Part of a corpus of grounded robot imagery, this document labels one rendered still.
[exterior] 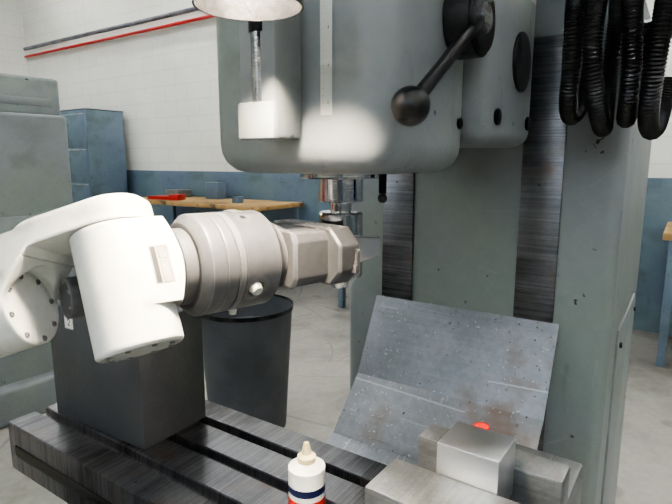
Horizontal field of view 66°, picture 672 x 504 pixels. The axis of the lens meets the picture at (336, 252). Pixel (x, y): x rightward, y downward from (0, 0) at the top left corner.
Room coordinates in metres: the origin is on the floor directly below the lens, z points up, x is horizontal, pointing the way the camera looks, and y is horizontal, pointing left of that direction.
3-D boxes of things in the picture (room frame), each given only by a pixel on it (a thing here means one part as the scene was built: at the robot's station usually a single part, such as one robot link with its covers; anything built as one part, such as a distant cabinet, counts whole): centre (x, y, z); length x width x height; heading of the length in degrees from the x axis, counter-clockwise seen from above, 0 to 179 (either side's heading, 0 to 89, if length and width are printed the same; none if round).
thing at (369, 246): (0.53, -0.03, 1.23); 0.06 x 0.02 x 0.03; 132
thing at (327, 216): (0.55, -0.01, 1.26); 0.05 x 0.05 x 0.01
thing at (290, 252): (0.49, 0.06, 1.23); 0.13 x 0.12 x 0.10; 42
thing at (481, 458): (0.47, -0.14, 1.03); 0.06 x 0.05 x 0.06; 55
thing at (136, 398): (0.79, 0.33, 1.02); 0.22 x 0.12 x 0.20; 58
